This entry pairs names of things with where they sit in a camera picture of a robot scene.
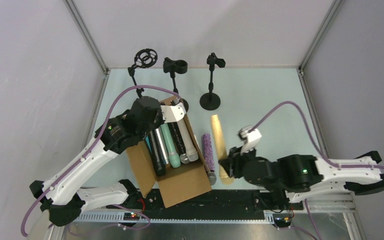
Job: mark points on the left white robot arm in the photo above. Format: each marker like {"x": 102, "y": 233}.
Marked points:
{"x": 63, "y": 196}

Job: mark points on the aluminium frame post left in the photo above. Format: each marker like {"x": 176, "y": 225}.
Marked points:
{"x": 87, "y": 36}

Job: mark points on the middle round base mic stand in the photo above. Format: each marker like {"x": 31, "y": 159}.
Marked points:
{"x": 174, "y": 67}

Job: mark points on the aluminium frame post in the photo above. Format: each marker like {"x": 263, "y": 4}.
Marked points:
{"x": 320, "y": 33}
{"x": 87, "y": 36}

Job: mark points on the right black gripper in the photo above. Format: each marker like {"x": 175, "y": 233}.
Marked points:
{"x": 231, "y": 161}

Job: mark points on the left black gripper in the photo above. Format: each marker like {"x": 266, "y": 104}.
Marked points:
{"x": 155, "y": 125}

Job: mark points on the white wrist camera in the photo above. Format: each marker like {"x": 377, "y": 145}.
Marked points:
{"x": 173, "y": 113}
{"x": 250, "y": 138}

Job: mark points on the aluminium frame post right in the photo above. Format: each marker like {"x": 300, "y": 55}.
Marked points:
{"x": 320, "y": 33}

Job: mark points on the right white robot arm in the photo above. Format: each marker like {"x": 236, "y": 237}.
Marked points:
{"x": 294, "y": 178}

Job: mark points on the controller board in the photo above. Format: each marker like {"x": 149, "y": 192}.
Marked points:
{"x": 129, "y": 216}
{"x": 281, "y": 222}

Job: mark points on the right controller board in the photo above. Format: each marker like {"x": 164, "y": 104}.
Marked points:
{"x": 281, "y": 222}

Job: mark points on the silver microphone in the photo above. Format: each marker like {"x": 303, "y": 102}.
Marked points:
{"x": 162, "y": 146}

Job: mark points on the purple glitter microphone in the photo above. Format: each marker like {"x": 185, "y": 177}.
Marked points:
{"x": 207, "y": 151}

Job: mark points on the blue microphone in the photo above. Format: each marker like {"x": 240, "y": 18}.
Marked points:
{"x": 147, "y": 139}

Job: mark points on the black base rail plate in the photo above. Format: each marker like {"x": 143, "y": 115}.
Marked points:
{"x": 217, "y": 205}

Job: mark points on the tripod shock mount stand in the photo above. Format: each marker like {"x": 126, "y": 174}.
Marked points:
{"x": 144, "y": 59}

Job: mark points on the right round base mic stand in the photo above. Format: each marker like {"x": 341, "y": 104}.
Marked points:
{"x": 210, "y": 101}

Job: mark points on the white microphone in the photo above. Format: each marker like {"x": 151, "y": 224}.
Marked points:
{"x": 190, "y": 150}

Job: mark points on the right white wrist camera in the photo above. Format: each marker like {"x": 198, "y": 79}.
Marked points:
{"x": 250, "y": 138}

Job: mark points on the left controller board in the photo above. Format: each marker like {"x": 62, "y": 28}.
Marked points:
{"x": 129, "y": 216}

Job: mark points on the gold microphone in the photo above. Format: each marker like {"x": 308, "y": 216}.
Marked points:
{"x": 220, "y": 148}

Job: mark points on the brown cardboard box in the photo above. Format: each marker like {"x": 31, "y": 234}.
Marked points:
{"x": 178, "y": 184}

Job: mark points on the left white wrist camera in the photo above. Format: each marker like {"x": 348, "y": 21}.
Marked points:
{"x": 173, "y": 113}

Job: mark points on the mint green microphone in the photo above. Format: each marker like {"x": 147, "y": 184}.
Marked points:
{"x": 173, "y": 155}

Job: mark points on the round base mic stand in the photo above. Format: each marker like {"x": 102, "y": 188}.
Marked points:
{"x": 210, "y": 101}
{"x": 174, "y": 67}

